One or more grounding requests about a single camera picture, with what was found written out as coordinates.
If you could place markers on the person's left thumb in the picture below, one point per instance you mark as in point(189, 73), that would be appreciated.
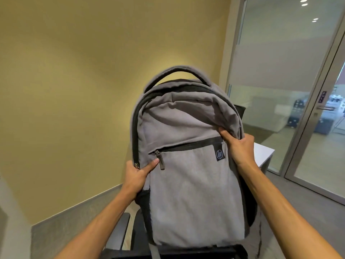
point(151, 165)

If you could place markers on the glass door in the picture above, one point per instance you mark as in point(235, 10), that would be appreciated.
point(320, 126)

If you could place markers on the white table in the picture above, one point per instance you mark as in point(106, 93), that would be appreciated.
point(262, 155)

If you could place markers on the black chair backrest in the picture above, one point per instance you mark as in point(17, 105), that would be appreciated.
point(240, 111)

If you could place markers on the person's right forearm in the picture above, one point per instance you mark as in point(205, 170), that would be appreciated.
point(283, 213)

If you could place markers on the person's right hand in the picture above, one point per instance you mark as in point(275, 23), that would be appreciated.
point(242, 149)

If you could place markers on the person's right thumb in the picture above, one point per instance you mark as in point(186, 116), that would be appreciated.
point(225, 134)

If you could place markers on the black office chair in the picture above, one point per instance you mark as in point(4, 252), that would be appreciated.
point(151, 240)

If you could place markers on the person's left hand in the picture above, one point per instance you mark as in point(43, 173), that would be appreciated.
point(134, 178)

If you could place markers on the grey backpack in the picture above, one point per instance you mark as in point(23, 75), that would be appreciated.
point(188, 159)

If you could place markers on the frosted glass partition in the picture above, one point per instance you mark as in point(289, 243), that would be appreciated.
point(272, 67)

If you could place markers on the person's left forearm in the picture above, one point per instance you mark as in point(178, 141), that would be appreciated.
point(93, 226)

